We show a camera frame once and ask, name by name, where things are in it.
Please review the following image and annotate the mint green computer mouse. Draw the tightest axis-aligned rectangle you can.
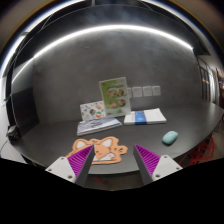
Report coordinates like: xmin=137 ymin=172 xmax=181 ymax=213
xmin=162 ymin=131 xmax=178 ymax=145

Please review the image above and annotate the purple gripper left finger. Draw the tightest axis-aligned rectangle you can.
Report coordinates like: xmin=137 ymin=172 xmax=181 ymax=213
xmin=46 ymin=145 xmax=95 ymax=186

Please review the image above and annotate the white book with blue band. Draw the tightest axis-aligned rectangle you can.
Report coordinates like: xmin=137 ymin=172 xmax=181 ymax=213
xmin=124 ymin=108 xmax=167 ymax=125

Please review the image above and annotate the grey patterned book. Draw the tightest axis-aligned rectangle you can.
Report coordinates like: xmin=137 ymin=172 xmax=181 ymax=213
xmin=77 ymin=117 xmax=122 ymax=136

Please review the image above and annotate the red metal frame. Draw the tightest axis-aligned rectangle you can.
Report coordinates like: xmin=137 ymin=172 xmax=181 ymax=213
xmin=180 ymin=137 xmax=215 ymax=166

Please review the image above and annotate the white wall socket plate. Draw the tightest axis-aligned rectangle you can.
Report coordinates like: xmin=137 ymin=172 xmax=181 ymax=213
xmin=143 ymin=86 xmax=152 ymax=96
xmin=132 ymin=87 xmax=143 ymax=98
xmin=152 ymin=86 xmax=161 ymax=96

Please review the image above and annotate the small white illustrated card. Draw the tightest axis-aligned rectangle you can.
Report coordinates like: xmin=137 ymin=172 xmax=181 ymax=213
xmin=80 ymin=101 xmax=106 ymax=121

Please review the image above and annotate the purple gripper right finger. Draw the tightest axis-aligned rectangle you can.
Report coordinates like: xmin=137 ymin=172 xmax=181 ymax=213
xmin=133 ymin=145 xmax=182 ymax=185

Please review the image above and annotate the corgi shaped mouse pad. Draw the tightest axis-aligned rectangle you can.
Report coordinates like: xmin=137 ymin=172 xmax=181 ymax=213
xmin=66 ymin=136 xmax=128 ymax=165

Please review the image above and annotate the black monitor screen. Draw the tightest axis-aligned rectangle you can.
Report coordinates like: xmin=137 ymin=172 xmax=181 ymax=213
xmin=12 ymin=88 xmax=39 ymax=135

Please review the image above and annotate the green illustrated standing card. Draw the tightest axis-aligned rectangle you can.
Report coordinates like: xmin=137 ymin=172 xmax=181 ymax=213
xmin=99 ymin=77 xmax=131 ymax=117

